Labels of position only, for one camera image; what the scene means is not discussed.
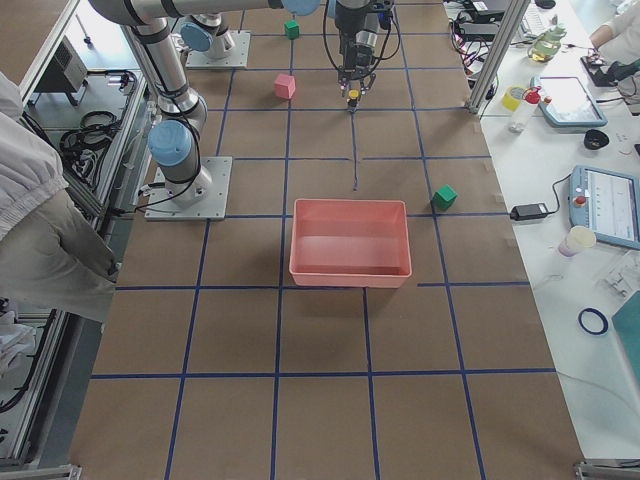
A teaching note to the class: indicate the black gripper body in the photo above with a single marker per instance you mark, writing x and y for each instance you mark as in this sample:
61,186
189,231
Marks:
351,56

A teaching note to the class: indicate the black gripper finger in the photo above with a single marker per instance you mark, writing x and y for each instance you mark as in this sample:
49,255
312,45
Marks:
367,82
343,81

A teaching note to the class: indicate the yellow push button switch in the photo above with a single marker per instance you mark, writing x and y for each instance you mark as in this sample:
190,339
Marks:
353,100

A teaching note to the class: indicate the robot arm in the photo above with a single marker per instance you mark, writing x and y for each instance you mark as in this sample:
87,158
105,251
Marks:
358,24
174,142

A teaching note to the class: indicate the pink cube centre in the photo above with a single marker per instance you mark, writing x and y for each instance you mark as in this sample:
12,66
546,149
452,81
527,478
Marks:
284,86

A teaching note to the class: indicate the green cube far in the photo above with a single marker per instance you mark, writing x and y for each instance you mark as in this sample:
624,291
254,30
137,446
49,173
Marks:
291,29

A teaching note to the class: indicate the green cube near bin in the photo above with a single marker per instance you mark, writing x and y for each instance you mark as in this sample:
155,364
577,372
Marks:
444,197

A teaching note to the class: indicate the yellow tape roll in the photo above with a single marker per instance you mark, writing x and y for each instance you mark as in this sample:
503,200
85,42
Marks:
512,97

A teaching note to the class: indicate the pink plastic bin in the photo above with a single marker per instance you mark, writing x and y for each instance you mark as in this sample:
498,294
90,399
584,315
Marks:
350,243

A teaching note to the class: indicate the clear plastic bottle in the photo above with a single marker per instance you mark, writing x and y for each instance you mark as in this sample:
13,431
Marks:
529,103

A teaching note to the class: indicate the black power adapter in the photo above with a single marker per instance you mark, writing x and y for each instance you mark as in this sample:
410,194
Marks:
526,212

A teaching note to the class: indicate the teach pendant far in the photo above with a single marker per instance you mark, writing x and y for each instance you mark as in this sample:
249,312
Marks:
566,102

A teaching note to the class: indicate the teach pendant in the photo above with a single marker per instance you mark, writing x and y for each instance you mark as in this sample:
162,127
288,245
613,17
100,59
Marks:
606,202
566,102

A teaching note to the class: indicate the black bowl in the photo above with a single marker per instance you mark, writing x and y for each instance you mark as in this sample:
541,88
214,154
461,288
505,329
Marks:
595,139

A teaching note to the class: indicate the paper cup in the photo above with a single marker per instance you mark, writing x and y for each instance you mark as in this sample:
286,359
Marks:
578,239

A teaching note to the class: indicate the teach pendant near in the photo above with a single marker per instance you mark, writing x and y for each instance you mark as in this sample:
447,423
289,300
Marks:
606,202

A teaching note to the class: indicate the grey electronics box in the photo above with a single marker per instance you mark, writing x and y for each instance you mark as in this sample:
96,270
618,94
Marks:
66,73

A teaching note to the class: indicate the person in white coat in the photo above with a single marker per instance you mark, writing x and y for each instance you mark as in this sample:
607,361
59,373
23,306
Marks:
51,257

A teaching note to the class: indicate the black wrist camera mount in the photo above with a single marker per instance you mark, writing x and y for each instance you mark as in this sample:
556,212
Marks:
383,9

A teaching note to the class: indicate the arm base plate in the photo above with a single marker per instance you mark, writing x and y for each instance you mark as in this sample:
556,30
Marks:
210,52
206,198

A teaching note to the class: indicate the aluminium frame post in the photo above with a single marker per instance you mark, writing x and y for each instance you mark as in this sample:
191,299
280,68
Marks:
507,30

